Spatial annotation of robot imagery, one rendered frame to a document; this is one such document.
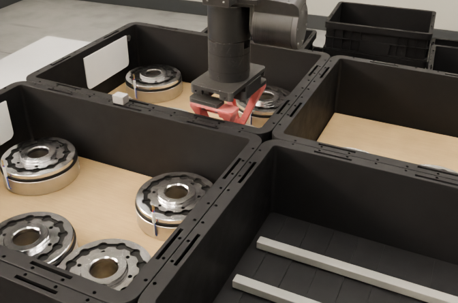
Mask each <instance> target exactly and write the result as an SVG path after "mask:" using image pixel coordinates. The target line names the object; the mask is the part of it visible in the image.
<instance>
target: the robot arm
mask: <svg viewBox="0 0 458 303"><path fill-rule="evenodd" d="M202 4H203V5H207V27H208V63H209V68H208V71H206V72H205V73H203V75H201V76H199V77H198V78H196V79H195V80H193V81H192V82H191V90H192V93H193V94H192V95H190V96H189V105H190V107H191V108H192V110H193V111H194V112H195V114H200V115H203V116H209V115H208V112H212V113H215V114H218V115H219V117H220V118H222V119H223V120H225V121H230V122H233V123H239V124H242V125H245V124H246V122H247V119H248V118H249V116H250V114H251V112H252V110H253V109H254V107H255V105H256V104H257V102H258V100H259V98H260V96H261V94H262V93H263V91H264V89H265V88H266V78H261V76H264V73H265V66H263V65H258V64H254V63H250V43H251V36H252V39H253V42H254V43H255V44H262V45H267V46H277V47H282V48H291V49H296V50H299V49H300V48H301V46H302V45H303V41H304V39H305V34H306V29H307V17H308V11H307V5H306V0H202ZM214 93H215V94H218V95H219V98H218V97H214V96H212V95H213V94H214ZM250 96H251V97H250ZM249 97H250V99H249V101H248V103H247V105H246V108H245V110H244V112H243V114H242V116H241V117H239V113H238V111H239V107H237V106H236V99H238V100H241V101H245V100H246V99H248V98H249ZM224 101H227V104H225V103H224Z"/></svg>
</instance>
